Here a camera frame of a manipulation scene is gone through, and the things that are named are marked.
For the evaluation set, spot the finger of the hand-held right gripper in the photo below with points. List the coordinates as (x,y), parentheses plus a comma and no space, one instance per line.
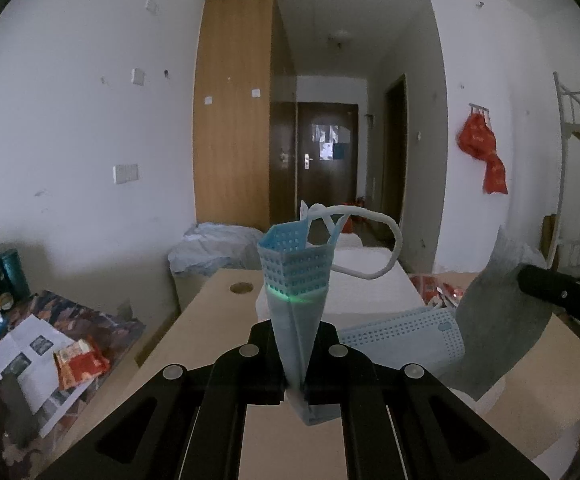
(565,290)

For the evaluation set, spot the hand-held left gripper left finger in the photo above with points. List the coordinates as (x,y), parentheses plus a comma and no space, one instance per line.
(265,360)

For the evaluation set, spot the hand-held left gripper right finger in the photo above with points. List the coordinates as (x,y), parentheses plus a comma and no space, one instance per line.
(322,365)

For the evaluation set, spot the grey cloth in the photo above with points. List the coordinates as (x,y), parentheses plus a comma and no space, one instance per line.
(495,320)

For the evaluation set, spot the blue face mask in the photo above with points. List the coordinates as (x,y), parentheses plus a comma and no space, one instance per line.
(295,270)
(400,340)

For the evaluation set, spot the white foam box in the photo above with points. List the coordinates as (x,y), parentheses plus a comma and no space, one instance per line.
(365,295)

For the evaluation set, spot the crumpled pale plastic sheet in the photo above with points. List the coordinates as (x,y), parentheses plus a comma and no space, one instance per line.
(209,247)

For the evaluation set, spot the red plastic bag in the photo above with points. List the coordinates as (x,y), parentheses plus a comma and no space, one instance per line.
(477,137)
(496,177)

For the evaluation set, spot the red snack packet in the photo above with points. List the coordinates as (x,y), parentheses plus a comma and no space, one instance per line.
(432,287)

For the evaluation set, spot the dark brown entrance door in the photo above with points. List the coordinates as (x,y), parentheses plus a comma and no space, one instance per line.
(327,180)

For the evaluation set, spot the orange snack packet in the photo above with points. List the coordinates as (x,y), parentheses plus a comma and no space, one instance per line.
(79,365)

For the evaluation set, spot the dark side doorway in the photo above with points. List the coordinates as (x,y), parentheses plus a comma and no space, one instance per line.
(395,160)

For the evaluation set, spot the door notice papers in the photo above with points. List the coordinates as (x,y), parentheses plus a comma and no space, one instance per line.
(330,142)

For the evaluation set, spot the white paper leaflet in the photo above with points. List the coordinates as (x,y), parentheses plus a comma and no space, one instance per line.
(24,355)

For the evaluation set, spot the wooden wardrobe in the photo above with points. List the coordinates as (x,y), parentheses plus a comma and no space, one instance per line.
(232,110)

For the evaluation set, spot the teal canister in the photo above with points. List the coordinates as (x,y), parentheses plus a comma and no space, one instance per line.
(15,277)

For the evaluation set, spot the wide white wall switch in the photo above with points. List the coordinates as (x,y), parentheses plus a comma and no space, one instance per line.
(125,173)

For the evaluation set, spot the square white wall switch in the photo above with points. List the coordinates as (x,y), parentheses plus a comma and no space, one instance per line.
(138,76)

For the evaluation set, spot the small white wall plate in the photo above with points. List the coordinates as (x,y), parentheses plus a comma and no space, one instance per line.
(151,5)

